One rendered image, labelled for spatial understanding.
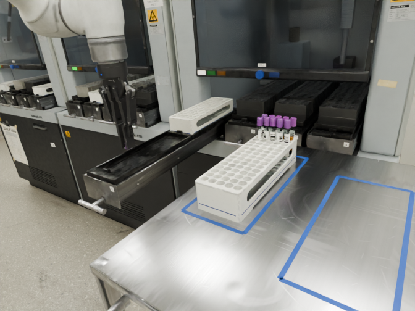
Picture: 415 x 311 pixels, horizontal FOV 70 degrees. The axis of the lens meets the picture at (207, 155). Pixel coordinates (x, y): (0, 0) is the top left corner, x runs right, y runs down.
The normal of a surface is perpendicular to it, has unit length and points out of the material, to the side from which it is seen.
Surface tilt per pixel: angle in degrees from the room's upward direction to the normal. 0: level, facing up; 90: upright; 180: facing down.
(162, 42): 90
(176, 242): 0
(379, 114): 90
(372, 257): 0
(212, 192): 90
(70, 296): 0
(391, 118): 90
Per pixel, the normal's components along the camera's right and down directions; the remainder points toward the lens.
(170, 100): -0.54, 0.39
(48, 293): -0.07, -0.90
